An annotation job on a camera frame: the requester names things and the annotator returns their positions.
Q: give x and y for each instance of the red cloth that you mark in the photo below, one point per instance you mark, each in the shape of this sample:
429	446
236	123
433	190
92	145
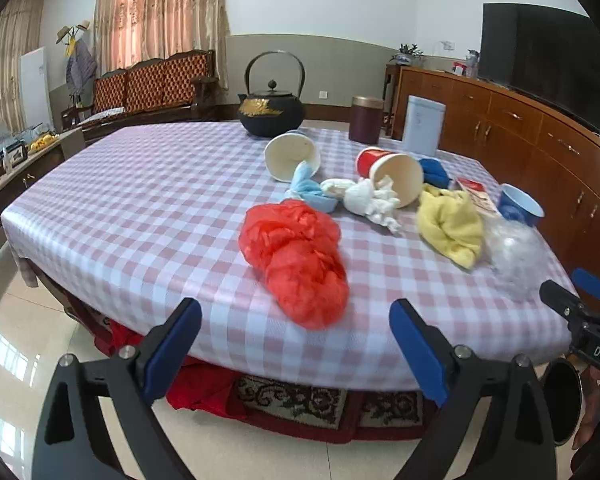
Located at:
200	390

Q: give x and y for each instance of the black flat television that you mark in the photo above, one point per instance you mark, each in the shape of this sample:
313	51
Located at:
545	55

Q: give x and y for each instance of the blue paper bowl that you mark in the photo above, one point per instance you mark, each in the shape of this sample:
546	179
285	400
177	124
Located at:
517	207

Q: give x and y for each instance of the dark red canister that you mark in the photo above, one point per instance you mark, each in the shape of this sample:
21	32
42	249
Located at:
366	120

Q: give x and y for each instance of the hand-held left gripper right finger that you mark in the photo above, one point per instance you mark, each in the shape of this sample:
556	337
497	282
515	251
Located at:
420	345

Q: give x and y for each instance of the small picture frame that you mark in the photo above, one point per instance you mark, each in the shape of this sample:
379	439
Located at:
15	156

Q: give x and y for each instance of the red paper cup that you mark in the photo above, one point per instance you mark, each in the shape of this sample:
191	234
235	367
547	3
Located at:
367	162

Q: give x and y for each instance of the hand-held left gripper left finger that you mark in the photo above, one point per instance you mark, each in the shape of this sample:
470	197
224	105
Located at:
172	345

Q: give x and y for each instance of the red plastic bag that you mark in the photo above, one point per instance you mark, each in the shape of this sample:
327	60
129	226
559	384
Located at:
295	255

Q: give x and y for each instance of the white tissue wad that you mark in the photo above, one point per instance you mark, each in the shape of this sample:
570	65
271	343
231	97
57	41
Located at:
365	202

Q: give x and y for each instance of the yellow cloth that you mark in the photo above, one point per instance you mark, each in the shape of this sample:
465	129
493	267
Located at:
450	225

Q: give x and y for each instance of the narrow dark wooden stand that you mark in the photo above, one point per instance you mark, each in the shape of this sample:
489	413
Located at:
390	90

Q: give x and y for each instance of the pink checkered tablecloth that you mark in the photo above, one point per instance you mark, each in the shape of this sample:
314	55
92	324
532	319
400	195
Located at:
155	210

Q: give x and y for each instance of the black round trash can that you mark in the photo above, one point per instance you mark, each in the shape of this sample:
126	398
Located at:
562	400

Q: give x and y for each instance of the yellow fruits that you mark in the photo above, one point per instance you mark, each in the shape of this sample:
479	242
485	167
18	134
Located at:
42	142

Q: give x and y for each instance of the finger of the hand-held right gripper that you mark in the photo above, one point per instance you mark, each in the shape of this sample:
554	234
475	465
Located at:
560	297
592	285

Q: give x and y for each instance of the person's right hand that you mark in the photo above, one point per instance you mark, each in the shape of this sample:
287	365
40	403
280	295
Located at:
591	410

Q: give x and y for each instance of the coat rack with hats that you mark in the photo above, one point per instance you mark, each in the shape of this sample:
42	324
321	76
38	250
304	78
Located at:
80	65

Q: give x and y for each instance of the wooden sofa with orange cushions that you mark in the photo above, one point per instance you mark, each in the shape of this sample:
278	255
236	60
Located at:
150	80

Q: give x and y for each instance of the white rectangular tin box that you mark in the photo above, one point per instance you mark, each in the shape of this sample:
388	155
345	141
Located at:
424	125

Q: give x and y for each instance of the small potted plant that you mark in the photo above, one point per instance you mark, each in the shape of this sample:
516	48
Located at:
407	54

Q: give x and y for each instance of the paper cup with blue print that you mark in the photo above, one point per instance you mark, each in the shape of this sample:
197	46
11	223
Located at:
290	157

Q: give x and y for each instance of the grey side cabinet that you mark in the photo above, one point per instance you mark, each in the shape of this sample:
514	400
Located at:
10	185

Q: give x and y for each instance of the light blue cloth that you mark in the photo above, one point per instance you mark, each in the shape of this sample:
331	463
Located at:
307	190

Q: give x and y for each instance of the clear plastic bag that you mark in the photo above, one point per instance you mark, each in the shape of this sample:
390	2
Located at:
517	255

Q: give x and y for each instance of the red and white can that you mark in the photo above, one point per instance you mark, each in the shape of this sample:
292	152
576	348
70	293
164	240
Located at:
459	69

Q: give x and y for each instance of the red and white packet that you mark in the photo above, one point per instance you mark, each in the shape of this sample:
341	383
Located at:
477	195

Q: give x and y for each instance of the white standing panel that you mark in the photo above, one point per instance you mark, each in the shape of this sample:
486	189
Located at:
35	90

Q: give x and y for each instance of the clear plastic bottle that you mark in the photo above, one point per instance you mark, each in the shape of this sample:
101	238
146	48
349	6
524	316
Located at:
473	64

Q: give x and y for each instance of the long wooden sideboard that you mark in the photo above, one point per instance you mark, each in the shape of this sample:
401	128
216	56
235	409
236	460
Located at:
530	145

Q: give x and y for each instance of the beige embroidered curtain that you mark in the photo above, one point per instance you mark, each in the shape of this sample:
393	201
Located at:
15	55
160	15

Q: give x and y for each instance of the black cast iron teapot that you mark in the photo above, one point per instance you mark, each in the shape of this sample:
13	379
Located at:
270	115

